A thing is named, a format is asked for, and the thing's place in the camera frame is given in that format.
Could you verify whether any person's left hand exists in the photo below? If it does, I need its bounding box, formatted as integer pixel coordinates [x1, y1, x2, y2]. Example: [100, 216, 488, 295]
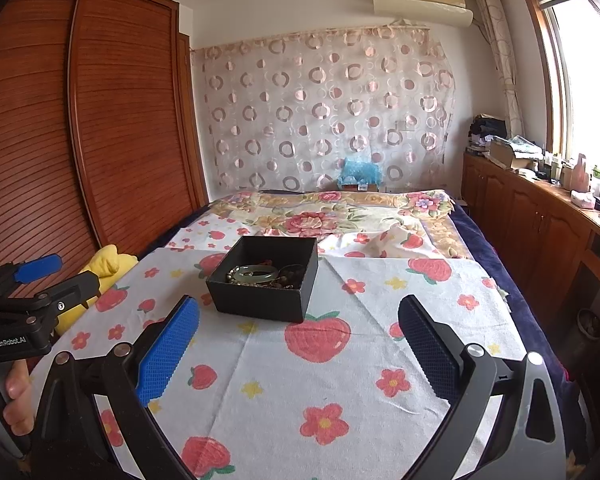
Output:
[0, 360, 34, 437]

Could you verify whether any beige bead necklace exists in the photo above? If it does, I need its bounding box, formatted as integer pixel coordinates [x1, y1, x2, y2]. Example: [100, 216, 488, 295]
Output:
[252, 279, 302, 291]

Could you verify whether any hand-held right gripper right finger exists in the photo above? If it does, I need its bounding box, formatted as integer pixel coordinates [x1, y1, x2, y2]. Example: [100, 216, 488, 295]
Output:
[397, 294, 566, 480]

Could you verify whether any pink bottle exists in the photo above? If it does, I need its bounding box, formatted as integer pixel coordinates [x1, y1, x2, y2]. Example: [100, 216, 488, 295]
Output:
[560, 152, 594, 192]

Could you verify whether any pink circle patterned curtain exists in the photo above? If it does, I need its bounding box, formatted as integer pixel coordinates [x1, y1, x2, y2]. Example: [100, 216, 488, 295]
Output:
[190, 22, 457, 194]

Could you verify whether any open cardboard box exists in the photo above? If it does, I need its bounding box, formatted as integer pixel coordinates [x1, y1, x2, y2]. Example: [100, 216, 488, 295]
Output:
[487, 135, 544, 171]

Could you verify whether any navy bed sheet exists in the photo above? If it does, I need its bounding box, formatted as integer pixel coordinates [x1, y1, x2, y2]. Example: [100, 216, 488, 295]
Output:
[449, 202, 572, 377]

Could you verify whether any green jade bangle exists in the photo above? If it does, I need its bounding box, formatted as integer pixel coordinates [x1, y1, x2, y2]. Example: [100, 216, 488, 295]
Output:
[232, 264, 280, 284]

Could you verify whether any strawberry printed sheet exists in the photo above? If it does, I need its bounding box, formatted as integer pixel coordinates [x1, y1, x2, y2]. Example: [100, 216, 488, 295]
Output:
[30, 220, 532, 480]

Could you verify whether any stack of dark clothes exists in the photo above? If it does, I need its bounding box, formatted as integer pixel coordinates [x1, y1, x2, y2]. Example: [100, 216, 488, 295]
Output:
[467, 114, 509, 157]

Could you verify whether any beige air conditioner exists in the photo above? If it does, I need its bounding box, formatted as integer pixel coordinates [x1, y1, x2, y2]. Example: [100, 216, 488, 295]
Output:
[373, 0, 469, 29]

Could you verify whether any floral blanket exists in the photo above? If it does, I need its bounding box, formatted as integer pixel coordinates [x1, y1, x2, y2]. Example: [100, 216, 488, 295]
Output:
[207, 189, 457, 262]

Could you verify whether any white patterned window curtain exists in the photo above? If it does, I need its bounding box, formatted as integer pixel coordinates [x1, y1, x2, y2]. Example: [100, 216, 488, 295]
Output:
[472, 0, 524, 137]

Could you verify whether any long wooden cabinet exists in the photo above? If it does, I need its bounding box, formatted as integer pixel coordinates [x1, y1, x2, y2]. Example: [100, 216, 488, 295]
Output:
[462, 152, 600, 322]

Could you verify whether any wooden wardrobe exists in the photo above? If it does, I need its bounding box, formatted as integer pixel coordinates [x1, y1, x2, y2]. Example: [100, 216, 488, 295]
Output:
[0, 0, 211, 311]

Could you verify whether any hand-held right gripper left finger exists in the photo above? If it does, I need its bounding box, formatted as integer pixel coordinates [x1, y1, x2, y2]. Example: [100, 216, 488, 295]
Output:
[30, 294, 201, 480]

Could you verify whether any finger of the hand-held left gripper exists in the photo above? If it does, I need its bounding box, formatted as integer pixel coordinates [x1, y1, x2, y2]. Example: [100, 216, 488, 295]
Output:
[44, 271, 103, 334]
[0, 254, 64, 307]

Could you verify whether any yellow plush toy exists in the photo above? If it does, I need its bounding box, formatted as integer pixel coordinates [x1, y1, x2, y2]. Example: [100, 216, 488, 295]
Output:
[55, 244, 140, 334]

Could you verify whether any blue plush toy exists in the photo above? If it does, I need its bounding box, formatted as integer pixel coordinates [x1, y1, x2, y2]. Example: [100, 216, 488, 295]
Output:
[337, 156, 384, 187]

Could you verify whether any wooden framed window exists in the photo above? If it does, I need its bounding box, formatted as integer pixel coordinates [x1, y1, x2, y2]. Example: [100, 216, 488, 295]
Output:
[514, 0, 600, 197]

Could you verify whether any black jewelry box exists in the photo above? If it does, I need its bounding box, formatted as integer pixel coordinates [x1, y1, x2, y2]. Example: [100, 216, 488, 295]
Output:
[206, 236, 320, 324]

